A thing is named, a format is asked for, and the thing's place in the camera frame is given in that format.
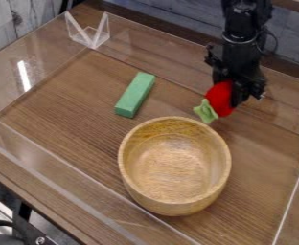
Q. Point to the clear acrylic enclosure wall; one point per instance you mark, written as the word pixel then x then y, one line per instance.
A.
pixel 59 157

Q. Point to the red plush strawberry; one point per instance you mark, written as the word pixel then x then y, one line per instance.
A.
pixel 215 105

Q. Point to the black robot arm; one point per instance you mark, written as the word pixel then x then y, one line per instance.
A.
pixel 246 17

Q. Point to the clear acrylic corner bracket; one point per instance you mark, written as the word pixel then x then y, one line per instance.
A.
pixel 91 37

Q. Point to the wooden bowl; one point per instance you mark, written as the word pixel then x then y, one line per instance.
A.
pixel 175 164

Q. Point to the black table leg bracket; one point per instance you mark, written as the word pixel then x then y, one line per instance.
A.
pixel 25 231

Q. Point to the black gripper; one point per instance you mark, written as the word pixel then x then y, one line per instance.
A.
pixel 235 61

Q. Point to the green rectangular block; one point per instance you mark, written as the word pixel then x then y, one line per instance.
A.
pixel 135 95

